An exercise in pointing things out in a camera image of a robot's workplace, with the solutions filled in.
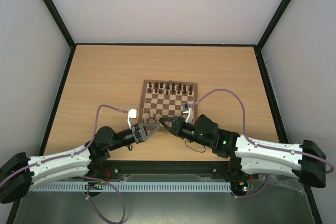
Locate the wooden chess board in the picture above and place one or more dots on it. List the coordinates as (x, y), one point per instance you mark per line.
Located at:
(166, 105)

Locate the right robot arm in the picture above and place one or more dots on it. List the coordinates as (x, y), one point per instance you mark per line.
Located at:
(304, 162)

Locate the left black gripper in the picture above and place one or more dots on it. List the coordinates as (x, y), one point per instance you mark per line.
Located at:
(142, 133)

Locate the white slotted cable duct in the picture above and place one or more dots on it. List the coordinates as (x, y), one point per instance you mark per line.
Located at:
(138, 187)

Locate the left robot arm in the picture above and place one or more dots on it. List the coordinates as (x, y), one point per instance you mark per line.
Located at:
(22, 174)

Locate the black aluminium frame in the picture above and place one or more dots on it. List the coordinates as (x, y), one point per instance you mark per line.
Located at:
(174, 167)

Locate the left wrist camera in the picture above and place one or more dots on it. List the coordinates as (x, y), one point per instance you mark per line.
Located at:
(132, 114)

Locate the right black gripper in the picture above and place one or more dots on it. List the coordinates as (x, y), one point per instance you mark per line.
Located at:
(177, 125)

